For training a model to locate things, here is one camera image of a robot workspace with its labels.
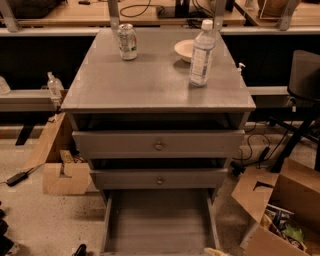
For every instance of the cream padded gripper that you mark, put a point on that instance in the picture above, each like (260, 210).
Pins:
(216, 252)

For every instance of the grey bottom drawer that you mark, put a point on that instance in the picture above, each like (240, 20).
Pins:
(159, 222)

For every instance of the grey drawer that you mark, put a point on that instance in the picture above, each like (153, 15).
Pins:
(158, 144)
(159, 222)
(158, 178)

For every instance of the grey middle drawer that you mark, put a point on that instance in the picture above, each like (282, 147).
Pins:
(158, 178)

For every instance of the grey wooden drawer cabinet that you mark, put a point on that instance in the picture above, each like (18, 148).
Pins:
(153, 93)

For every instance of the grey top drawer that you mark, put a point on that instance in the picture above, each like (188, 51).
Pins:
(158, 144)

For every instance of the items inside cardboard box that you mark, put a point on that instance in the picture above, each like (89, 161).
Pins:
(278, 221)

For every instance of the cardboard box right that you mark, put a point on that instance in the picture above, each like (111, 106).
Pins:
(295, 188)

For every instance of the cardboard box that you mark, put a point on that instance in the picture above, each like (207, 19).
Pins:
(59, 178)
(295, 188)

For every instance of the cardboard box left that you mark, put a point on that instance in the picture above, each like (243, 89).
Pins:
(59, 178)

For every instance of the white pump dispenser bottle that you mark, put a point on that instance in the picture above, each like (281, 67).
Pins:
(241, 67)

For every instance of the black office chair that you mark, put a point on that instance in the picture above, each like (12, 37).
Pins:
(304, 84)

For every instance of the black power adapter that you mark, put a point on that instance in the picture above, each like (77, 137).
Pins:
(17, 178)

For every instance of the clear plastic water bottle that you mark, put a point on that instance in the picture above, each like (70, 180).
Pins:
(202, 55)

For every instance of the clear bottle on shelf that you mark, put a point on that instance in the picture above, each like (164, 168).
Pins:
(55, 85)

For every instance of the silver soda can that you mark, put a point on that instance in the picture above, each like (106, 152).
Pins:
(127, 41)

